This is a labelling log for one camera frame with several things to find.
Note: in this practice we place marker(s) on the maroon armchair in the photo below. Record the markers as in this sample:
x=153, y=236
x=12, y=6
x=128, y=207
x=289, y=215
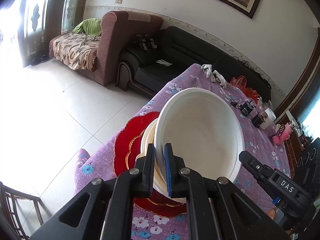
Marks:
x=118, y=29

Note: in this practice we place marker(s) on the white plastic jar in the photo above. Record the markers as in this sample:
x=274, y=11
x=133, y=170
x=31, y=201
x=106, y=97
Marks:
x=268, y=118

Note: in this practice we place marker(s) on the pink sleeved bottle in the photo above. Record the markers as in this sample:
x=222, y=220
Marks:
x=285, y=135

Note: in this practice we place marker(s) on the patterned blanket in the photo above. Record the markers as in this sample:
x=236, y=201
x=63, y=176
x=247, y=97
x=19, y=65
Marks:
x=76, y=51

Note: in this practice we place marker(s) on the black sofa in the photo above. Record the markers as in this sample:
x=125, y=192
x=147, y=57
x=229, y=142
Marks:
x=148, y=63

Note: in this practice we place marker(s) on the wooden chair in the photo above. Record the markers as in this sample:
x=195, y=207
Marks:
x=9, y=198

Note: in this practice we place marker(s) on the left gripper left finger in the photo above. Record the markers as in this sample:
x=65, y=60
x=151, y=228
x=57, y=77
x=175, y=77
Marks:
x=103, y=209

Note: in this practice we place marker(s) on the red gold-rimmed plate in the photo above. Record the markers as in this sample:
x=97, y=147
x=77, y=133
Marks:
x=156, y=199

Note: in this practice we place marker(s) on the green cushion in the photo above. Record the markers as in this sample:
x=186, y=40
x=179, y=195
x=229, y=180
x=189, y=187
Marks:
x=91, y=27

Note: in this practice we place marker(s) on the white bowl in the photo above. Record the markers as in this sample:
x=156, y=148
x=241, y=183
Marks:
x=203, y=130

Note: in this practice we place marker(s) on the red fluted plate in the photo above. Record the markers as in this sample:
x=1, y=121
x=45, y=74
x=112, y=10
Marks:
x=134, y=127

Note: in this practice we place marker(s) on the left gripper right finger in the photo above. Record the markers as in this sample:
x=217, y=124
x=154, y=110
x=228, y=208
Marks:
x=216, y=209

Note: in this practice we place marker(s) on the black motor with label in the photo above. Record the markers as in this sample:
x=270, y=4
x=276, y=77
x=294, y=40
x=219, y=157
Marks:
x=246, y=107

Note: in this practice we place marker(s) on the cream plastic bowl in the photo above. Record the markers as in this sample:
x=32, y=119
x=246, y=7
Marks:
x=147, y=142

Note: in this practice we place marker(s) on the red plastic bag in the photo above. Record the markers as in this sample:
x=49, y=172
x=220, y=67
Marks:
x=241, y=83

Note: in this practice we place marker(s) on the person's right hand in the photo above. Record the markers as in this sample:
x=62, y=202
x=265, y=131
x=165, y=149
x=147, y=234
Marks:
x=275, y=214

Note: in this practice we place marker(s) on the small black adapter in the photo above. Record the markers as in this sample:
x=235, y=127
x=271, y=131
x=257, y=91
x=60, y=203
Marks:
x=234, y=103

